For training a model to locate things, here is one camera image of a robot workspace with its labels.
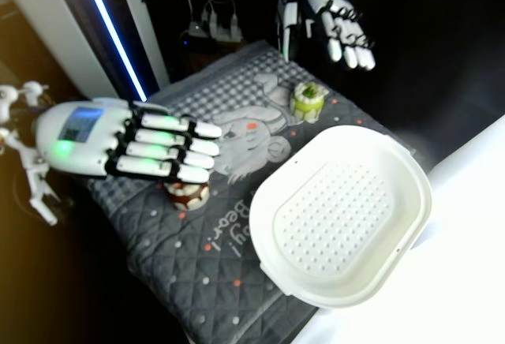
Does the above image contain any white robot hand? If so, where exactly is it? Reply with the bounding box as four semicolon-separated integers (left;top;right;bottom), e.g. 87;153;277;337
34;96;223;185
276;0;377;72

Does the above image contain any white plastic basket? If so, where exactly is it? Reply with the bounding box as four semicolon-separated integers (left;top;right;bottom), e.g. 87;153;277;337
248;124;433;310

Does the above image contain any green toy cupcake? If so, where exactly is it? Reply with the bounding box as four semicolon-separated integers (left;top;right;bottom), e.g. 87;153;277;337
289;81;330;125

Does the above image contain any white power strip with plugs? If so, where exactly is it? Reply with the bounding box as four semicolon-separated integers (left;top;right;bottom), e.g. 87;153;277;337
187;0;245;43

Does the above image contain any brown toy cupcake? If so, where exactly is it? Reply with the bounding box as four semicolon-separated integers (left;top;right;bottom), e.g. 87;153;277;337
163;180;211;212

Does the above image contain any white tower with blue light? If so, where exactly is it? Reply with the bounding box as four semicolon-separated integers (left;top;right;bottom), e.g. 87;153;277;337
0;0;171;103

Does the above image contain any black box with blue light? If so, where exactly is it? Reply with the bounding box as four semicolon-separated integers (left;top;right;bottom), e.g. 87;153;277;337
179;30;217;55

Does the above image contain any grey quilt with bear print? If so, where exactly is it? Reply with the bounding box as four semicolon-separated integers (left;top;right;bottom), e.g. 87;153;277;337
84;39;416;344

